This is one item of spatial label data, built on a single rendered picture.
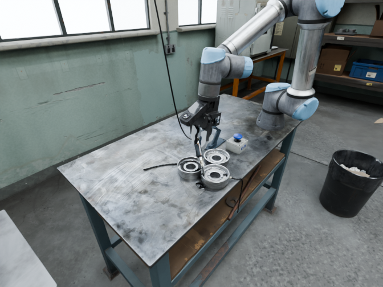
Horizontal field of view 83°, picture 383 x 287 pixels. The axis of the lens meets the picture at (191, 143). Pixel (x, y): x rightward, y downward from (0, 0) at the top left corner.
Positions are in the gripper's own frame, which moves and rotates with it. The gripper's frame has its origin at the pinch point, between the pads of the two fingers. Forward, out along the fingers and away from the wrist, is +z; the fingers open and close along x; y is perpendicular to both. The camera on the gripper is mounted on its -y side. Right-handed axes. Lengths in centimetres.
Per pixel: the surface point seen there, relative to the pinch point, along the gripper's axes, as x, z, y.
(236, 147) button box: -6.5, 3.8, 19.2
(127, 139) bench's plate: 39.2, 11.1, -6.1
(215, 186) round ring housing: -14.0, 8.3, -5.4
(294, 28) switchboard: 109, -64, 369
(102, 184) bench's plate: 18.5, 14.2, -30.4
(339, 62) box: 21, -21, 349
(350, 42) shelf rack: 15, -49, 337
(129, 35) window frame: 149, -32, 69
